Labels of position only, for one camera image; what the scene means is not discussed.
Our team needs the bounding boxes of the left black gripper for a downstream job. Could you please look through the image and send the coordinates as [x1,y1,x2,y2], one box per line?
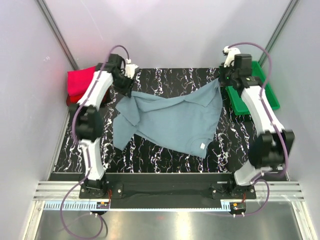
[112,72,136,99]

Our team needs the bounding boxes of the grey blue t shirt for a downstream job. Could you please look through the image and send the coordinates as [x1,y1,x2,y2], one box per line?
[113,79,223,158]

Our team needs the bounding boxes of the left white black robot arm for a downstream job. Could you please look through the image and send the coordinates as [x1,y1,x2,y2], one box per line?
[69,53,139,199]

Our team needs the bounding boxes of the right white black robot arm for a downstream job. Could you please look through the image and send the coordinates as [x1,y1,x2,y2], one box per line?
[218,47,295,199]

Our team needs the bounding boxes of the green plastic tray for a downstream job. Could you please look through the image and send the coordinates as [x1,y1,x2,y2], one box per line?
[226,61,280,116]

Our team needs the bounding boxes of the folded pink t shirt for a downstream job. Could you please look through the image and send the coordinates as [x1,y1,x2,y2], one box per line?
[67,66,96,97]

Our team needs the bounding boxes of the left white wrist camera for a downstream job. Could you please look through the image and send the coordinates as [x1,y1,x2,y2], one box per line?
[124,58,140,79]

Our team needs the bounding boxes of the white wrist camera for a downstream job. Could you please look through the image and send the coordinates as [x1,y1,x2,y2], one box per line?
[124,58,140,79]
[222,46,241,68]

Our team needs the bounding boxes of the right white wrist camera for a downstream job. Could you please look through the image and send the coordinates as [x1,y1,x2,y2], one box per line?
[222,46,241,68]

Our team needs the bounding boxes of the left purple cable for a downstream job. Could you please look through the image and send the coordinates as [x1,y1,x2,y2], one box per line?
[59,44,131,239]

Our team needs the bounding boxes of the black mounting base plate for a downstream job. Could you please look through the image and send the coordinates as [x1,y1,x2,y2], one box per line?
[79,181,257,200]

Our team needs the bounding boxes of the aluminium frame rail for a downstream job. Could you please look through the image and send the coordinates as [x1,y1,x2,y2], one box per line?
[33,181,304,202]

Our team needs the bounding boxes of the white slotted cable duct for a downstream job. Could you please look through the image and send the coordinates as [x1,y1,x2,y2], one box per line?
[44,199,231,212]

